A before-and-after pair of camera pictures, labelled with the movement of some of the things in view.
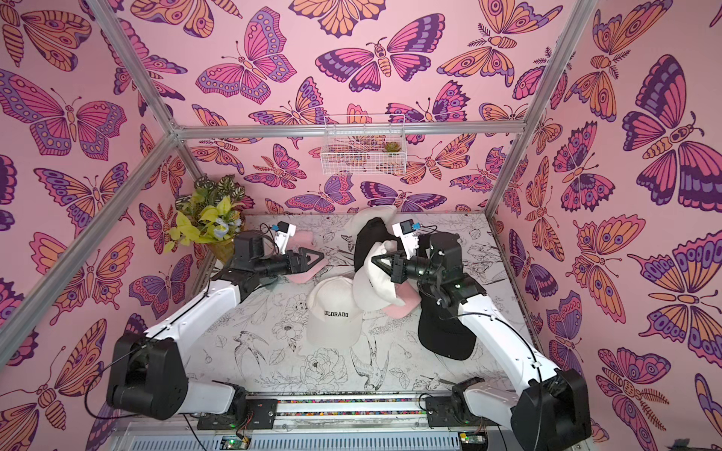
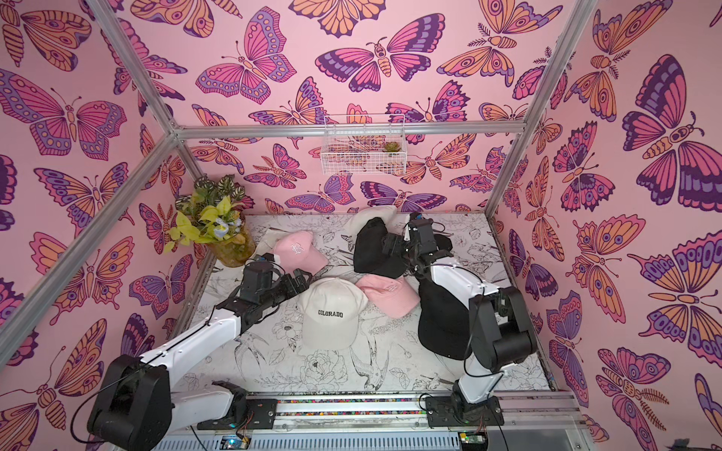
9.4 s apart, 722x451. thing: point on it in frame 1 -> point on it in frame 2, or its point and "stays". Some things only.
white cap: x=361 y=216 stays
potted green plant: x=212 y=214 stays
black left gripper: x=302 y=262 -> x=302 y=286
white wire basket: x=364 y=145 stays
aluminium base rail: x=335 y=421 stays
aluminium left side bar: x=37 y=304 stays
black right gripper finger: x=394 y=264 -> x=393 y=245
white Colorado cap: x=373 y=287 -> x=330 y=310
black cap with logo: x=372 y=232 stays
